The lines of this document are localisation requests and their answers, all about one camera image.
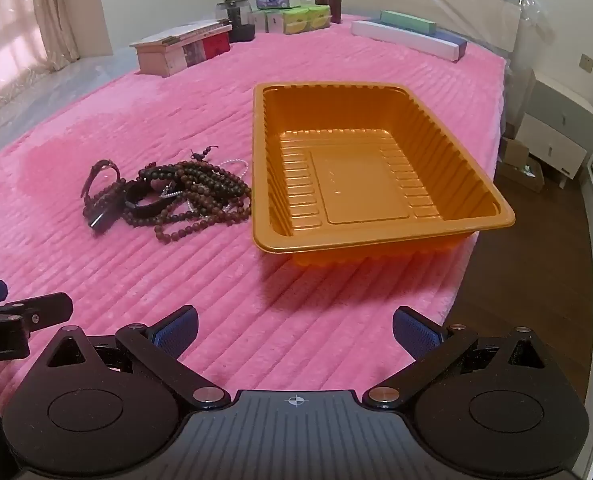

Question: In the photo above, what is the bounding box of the small black box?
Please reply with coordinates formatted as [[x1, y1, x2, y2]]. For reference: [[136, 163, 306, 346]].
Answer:
[[89, 209, 116, 234]]

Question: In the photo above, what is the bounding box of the flat blue box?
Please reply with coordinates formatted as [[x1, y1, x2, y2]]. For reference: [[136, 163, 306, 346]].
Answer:
[[429, 30, 470, 49]]

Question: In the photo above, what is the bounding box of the reddish brown bead bracelet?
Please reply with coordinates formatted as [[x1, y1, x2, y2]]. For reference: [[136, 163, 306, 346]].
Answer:
[[83, 179, 128, 215]]

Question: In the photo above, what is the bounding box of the dark bead bracelet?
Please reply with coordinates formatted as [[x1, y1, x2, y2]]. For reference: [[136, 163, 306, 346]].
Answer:
[[136, 164, 178, 187]]

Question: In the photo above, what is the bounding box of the dark brown box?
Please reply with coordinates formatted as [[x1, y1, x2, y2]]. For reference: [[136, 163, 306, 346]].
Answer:
[[315, 0, 343, 25]]

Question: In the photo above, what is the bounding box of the black cord bracelet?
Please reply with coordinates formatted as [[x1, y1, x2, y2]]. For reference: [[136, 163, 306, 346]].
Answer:
[[80, 158, 123, 201]]

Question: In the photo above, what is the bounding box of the white pearl bracelet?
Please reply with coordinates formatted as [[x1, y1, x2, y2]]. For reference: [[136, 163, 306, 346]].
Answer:
[[215, 158, 250, 179]]

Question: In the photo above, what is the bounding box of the long white box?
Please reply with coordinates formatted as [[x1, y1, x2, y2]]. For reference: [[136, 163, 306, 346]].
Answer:
[[351, 20, 468, 63]]

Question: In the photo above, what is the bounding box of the pink and red box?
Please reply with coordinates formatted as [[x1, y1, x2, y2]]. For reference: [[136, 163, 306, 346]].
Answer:
[[135, 30, 232, 79]]

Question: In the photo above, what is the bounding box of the cardboard box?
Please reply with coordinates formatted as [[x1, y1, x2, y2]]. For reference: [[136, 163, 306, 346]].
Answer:
[[497, 137, 546, 194]]

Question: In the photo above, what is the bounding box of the orange plastic tray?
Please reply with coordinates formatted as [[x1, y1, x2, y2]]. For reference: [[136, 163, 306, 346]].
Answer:
[[252, 81, 516, 268]]

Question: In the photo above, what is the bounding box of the brown bead necklace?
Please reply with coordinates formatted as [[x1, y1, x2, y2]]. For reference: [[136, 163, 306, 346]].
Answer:
[[154, 146, 253, 243]]

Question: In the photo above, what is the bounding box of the small white box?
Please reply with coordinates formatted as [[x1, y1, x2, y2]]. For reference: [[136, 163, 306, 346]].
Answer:
[[249, 9, 285, 35]]

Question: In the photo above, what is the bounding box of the green tissue box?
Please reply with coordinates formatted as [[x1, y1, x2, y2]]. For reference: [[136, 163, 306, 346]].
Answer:
[[282, 7, 310, 36], [307, 5, 333, 31]]

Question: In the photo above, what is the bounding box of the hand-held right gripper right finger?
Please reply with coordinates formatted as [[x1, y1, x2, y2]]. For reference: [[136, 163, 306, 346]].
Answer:
[[365, 306, 548, 411]]

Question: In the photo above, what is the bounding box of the pink ribbed blanket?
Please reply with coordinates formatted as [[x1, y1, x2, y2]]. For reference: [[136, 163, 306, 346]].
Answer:
[[0, 20, 507, 411]]

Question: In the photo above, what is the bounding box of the black bangle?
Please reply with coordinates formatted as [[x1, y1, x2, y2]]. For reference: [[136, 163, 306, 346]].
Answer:
[[123, 181, 166, 222]]

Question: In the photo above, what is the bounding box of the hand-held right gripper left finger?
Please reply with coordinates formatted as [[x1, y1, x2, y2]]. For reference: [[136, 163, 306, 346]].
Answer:
[[44, 305, 230, 411]]

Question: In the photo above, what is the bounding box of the white grey nightstand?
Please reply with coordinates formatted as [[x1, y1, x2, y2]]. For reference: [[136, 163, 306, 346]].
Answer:
[[514, 69, 593, 189]]

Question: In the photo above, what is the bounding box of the beige curtain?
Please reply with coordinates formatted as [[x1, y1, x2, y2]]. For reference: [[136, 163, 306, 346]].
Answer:
[[0, 0, 80, 122]]

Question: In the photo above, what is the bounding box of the long green box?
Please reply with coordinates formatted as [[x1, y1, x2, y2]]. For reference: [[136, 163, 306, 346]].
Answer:
[[379, 10, 438, 37]]

